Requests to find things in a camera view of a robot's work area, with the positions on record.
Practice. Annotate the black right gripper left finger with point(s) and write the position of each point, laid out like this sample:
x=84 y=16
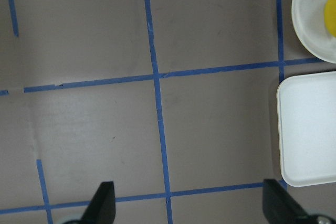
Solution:
x=102 y=207

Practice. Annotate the white rectangular tray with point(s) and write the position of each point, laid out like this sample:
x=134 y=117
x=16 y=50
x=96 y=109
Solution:
x=306 y=127

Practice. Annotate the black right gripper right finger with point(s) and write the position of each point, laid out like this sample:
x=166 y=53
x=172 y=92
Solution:
x=279 y=207

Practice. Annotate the round white plate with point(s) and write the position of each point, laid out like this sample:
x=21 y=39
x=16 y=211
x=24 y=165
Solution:
x=308 y=22

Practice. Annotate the yellow lemon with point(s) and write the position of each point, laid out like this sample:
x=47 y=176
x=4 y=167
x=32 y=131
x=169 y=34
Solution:
x=330 y=16

